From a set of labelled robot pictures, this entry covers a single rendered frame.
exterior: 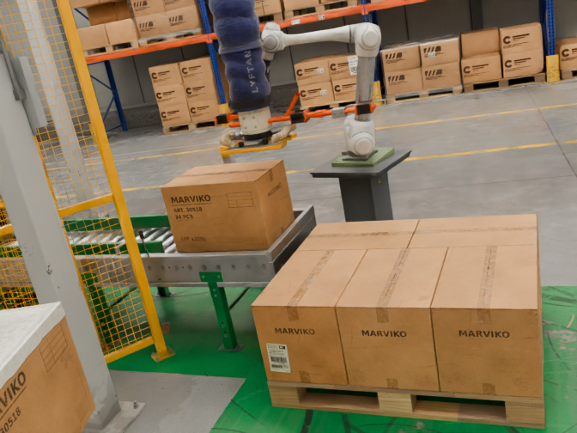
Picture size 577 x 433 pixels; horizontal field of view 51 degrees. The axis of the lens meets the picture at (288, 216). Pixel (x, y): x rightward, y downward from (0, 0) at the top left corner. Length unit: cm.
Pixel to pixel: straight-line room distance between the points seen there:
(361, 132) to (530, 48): 688
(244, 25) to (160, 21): 820
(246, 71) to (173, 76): 828
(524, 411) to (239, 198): 170
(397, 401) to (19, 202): 183
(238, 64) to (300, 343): 143
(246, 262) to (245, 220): 24
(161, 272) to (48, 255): 85
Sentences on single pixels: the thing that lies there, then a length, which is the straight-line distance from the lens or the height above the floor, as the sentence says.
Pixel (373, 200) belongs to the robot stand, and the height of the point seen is 52.
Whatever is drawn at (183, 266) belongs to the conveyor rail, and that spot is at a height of 53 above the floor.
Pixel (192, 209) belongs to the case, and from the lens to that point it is 345.
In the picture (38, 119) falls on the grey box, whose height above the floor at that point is 150.
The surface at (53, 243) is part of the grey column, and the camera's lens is 291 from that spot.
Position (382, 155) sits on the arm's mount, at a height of 78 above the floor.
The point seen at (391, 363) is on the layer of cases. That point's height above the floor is 27.
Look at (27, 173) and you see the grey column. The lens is 283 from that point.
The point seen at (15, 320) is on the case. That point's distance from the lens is 206.
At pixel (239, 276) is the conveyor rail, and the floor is 47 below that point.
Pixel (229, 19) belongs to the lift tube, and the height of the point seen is 176.
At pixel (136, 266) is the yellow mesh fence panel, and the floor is 58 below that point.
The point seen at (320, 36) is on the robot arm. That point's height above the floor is 157.
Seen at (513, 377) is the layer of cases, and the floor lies 24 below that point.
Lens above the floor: 175
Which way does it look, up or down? 18 degrees down
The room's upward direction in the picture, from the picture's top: 11 degrees counter-clockwise
